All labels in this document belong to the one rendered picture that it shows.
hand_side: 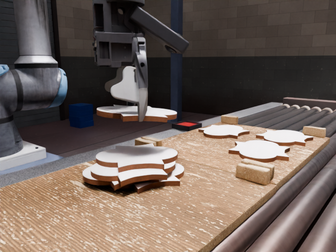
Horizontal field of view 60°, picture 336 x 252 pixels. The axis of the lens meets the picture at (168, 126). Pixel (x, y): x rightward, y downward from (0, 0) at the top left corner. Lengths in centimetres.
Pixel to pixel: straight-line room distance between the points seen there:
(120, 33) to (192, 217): 30
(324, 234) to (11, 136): 75
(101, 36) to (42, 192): 27
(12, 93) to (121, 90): 44
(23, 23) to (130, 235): 69
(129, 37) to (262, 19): 564
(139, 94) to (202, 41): 609
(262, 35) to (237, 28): 52
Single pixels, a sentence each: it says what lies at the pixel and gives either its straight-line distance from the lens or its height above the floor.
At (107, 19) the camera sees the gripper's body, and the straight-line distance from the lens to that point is 52.
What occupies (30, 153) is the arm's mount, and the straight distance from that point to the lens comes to 89.
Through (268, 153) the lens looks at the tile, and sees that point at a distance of 68.
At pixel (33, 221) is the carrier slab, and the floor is 94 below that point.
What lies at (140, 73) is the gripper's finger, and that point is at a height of 112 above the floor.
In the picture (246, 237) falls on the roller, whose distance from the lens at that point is 44.
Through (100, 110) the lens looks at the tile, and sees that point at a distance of 52.
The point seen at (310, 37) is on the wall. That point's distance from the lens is 586.
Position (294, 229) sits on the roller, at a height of 91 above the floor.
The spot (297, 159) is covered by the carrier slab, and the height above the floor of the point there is 94.
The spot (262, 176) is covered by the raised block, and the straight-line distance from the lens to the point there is 53.
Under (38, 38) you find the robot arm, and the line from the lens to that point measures 91.
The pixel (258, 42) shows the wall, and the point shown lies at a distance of 607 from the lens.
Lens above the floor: 114
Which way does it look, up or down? 12 degrees down
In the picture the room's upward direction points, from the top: straight up
